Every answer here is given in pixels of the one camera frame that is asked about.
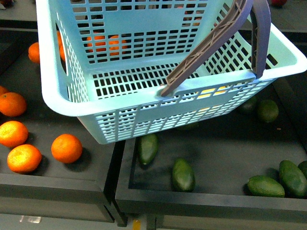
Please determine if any orange yellow mango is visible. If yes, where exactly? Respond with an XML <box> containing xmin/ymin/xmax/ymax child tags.
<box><xmin>197</xmin><ymin>86</ymin><xmax>226</xmax><ymax>114</ymax></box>

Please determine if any light blue plastic basket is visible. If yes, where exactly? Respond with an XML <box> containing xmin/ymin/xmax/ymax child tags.
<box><xmin>36</xmin><ymin>0</ymin><xmax>307</xmax><ymax>144</ymax></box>

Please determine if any brown basket handle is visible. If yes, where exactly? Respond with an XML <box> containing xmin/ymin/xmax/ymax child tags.
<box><xmin>161</xmin><ymin>0</ymin><xmax>271</xmax><ymax>97</ymax></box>

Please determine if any green avocado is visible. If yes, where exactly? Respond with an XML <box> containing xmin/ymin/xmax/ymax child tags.
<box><xmin>137</xmin><ymin>134</ymin><xmax>159</xmax><ymax>166</ymax></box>
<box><xmin>279</xmin><ymin>160</ymin><xmax>307</xmax><ymax>198</ymax></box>
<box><xmin>172</xmin><ymin>158</ymin><xmax>196</xmax><ymax>192</ymax></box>
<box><xmin>257</xmin><ymin>99</ymin><xmax>279</xmax><ymax>123</ymax></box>
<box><xmin>247</xmin><ymin>175</ymin><xmax>285</xmax><ymax>197</ymax></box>

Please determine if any orange tangerine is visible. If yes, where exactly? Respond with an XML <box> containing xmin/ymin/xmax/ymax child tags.
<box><xmin>0</xmin><ymin>121</ymin><xmax>29</xmax><ymax>148</ymax></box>
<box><xmin>51</xmin><ymin>134</ymin><xmax>83</xmax><ymax>163</ymax></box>
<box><xmin>7</xmin><ymin>144</ymin><xmax>42</xmax><ymax>174</ymax></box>
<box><xmin>28</xmin><ymin>42</ymin><xmax>40</xmax><ymax>64</ymax></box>
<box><xmin>0</xmin><ymin>92</ymin><xmax>27</xmax><ymax>117</ymax></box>

